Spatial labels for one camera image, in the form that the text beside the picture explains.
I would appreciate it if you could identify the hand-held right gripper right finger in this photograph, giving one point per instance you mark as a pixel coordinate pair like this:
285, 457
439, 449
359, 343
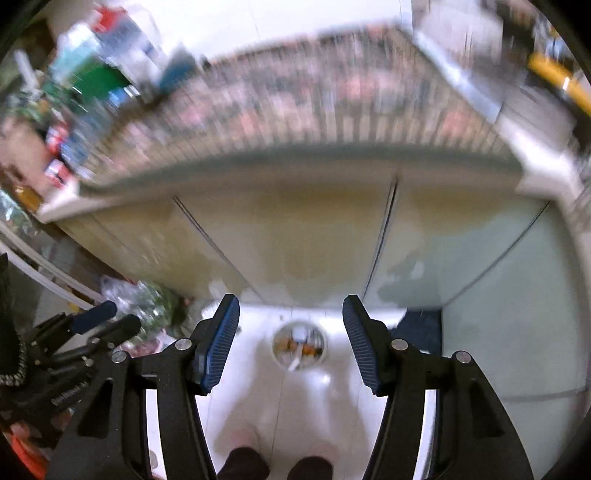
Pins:
364, 353

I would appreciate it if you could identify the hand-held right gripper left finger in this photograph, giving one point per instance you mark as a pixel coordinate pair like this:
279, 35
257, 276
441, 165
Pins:
221, 350

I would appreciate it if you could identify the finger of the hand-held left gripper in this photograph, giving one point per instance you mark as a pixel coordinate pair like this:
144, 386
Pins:
94, 314
117, 328

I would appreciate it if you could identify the clear plastic bag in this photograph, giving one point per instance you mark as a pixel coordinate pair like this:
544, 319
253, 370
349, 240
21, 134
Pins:
143, 300

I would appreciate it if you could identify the dark blue cloth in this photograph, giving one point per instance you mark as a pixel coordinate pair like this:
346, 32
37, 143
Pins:
418, 330

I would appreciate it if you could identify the white pipe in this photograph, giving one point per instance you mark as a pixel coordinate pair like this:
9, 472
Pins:
41, 272

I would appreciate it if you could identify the beige cabinet door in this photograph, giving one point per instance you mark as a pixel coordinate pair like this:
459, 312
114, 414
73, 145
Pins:
295, 230
152, 249
452, 240

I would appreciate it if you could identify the person's left leg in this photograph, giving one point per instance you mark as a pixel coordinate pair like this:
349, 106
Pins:
242, 464

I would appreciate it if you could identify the person's leg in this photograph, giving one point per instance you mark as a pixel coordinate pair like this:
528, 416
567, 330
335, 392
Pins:
310, 468
242, 464

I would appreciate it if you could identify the person's right leg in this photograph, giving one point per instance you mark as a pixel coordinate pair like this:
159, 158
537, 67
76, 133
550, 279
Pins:
310, 468

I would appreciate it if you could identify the green box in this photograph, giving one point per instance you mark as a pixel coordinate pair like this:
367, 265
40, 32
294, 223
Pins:
99, 81

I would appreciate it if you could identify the floral tablecloth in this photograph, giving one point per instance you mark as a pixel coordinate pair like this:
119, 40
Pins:
300, 106

